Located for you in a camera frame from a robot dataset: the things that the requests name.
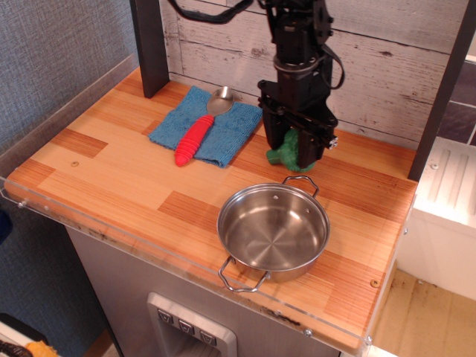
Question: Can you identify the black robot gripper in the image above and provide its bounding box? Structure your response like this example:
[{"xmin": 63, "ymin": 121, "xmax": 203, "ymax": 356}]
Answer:
[{"xmin": 258, "ymin": 55, "xmax": 339, "ymax": 169}]

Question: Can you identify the green toy broccoli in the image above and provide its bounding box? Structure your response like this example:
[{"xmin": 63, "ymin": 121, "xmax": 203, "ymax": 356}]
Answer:
[{"xmin": 266, "ymin": 129, "xmax": 315, "ymax": 173}]

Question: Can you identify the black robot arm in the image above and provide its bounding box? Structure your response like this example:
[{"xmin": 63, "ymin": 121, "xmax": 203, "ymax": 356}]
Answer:
[{"xmin": 258, "ymin": 1, "xmax": 344, "ymax": 169}]

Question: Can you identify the blue folded cloth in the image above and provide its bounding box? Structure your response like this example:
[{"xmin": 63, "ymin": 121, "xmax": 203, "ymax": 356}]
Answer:
[{"xmin": 149, "ymin": 86, "xmax": 263, "ymax": 168}]

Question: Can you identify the clear acrylic edge guard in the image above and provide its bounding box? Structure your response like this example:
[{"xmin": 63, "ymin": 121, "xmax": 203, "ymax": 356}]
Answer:
[{"xmin": 5, "ymin": 171, "xmax": 417, "ymax": 355}]

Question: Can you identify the grey toy fridge cabinet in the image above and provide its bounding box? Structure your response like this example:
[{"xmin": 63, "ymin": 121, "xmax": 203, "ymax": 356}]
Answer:
[{"xmin": 67, "ymin": 228, "xmax": 340, "ymax": 356}]

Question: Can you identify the silver dispenser panel with buttons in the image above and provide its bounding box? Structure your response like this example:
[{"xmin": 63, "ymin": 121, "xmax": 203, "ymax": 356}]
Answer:
[{"xmin": 147, "ymin": 292, "xmax": 238, "ymax": 356}]

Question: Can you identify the yellow object at bottom left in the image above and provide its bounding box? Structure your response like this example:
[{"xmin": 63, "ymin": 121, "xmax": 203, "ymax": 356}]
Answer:
[{"xmin": 0, "ymin": 338, "xmax": 59, "ymax": 357}]

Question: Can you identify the red-handled metal spoon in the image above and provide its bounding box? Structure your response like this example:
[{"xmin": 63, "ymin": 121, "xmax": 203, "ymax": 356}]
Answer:
[{"xmin": 174, "ymin": 86, "xmax": 234, "ymax": 167}]

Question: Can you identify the silver two-handled pot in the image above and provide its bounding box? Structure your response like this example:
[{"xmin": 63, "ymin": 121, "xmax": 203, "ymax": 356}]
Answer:
[{"xmin": 216, "ymin": 177, "xmax": 330, "ymax": 293}]

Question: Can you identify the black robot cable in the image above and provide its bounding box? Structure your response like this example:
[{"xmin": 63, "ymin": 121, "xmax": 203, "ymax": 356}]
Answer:
[{"xmin": 165, "ymin": 0, "xmax": 256, "ymax": 25}]

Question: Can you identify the dark left shelf post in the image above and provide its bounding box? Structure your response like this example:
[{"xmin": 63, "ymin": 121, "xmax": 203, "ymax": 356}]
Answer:
[{"xmin": 129, "ymin": 0, "xmax": 170, "ymax": 98}]

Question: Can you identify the dark shelf post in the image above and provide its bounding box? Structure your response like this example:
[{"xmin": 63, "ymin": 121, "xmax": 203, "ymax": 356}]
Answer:
[
  {"xmin": 129, "ymin": 0, "xmax": 170, "ymax": 98},
  {"xmin": 408, "ymin": 0, "xmax": 475, "ymax": 181}
]

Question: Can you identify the dark right shelf post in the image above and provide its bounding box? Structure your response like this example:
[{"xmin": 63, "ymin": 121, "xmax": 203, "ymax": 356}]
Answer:
[{"xmin": 408, "ymin": 0, "xmax": 475, "ymax": 181}]

